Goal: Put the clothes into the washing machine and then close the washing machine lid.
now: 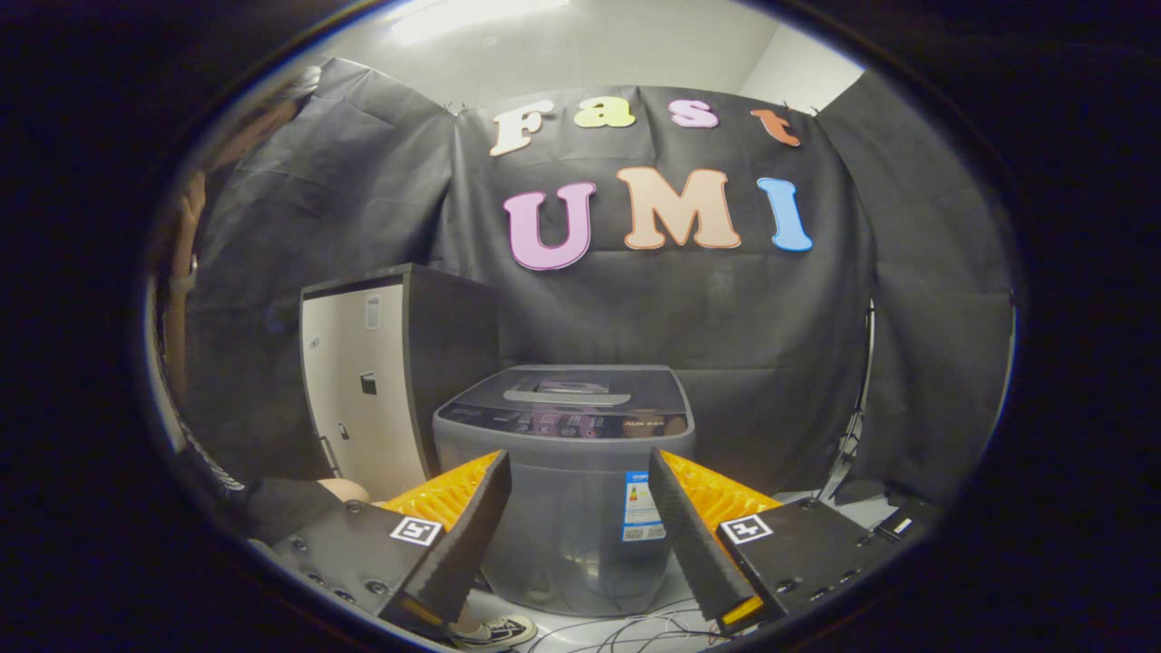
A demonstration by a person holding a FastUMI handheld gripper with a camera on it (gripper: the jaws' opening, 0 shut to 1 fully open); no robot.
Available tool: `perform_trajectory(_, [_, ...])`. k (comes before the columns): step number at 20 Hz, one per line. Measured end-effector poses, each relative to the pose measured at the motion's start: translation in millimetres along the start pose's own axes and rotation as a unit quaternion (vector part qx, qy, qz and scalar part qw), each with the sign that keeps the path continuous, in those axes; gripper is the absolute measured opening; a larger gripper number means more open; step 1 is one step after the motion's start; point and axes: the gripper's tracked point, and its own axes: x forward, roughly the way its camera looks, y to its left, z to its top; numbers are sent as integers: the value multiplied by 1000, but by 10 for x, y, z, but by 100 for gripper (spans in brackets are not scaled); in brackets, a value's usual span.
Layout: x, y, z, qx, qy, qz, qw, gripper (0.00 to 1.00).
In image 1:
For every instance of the person's black and white shoe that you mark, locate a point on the person's black and white shoe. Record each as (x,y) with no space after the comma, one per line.
(499,632)

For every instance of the black box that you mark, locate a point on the black box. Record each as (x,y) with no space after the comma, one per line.
(907,521)

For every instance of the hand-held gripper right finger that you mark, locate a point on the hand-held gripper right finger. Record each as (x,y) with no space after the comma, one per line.
(694,544)

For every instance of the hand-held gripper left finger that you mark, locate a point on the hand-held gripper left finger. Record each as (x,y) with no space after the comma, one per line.
(467,544)

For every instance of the black backdrop cloth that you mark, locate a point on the black backdrop cloth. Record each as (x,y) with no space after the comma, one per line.
(726,308)

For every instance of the grey washing machine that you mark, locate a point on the grey washing machine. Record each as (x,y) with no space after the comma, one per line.
(571,508)

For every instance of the beige and dark cabinet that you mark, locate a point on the beige and dark cabinet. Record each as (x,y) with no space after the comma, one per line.
(372,426)

